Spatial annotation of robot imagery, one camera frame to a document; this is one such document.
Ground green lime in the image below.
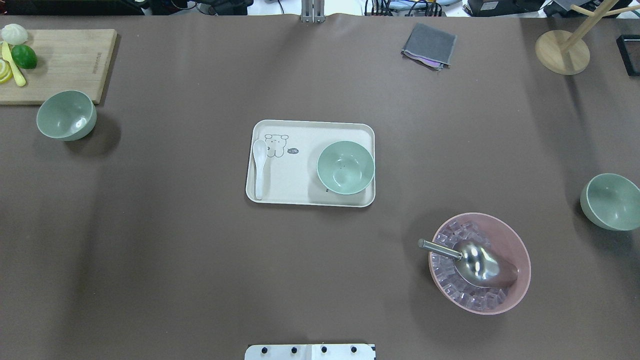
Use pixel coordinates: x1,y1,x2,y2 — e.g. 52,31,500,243
11,44,38,69

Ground yellow plastic knife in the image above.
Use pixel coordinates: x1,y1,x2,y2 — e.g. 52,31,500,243
1,41,26,87

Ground grey folded cloth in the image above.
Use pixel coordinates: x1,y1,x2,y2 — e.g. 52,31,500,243
401,23,458,71

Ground pink bowl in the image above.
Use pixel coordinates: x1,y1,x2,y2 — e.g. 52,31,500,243
429,212,531,315

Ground black box at edge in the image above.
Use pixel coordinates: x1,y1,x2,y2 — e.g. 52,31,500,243
616,34,640,76

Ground green bowl on tray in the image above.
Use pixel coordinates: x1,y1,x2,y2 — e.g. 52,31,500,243
316,140,376,195

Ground metal ice scoop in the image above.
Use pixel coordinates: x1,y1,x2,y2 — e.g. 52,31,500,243
417,238,519,289

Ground metal camera post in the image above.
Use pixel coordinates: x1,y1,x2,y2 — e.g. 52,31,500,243
300,0,326,24

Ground wooden stand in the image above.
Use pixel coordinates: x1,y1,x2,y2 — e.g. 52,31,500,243
535,0,640,76

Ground clear ice cubes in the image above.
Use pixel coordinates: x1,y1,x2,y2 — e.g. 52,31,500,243
430,220,509,312

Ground bamboo cutting board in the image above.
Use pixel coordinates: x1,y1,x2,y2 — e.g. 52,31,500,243
0,29,117,105

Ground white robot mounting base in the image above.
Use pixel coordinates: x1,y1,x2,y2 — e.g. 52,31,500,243
244,342,377,360

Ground green bowl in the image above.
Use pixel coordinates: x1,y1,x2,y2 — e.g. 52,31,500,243
36,89,98,142
580,173,640,231
316,140,376,195

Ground cream bunny serving tray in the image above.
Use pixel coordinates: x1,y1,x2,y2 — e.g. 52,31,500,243
246,120,376,208

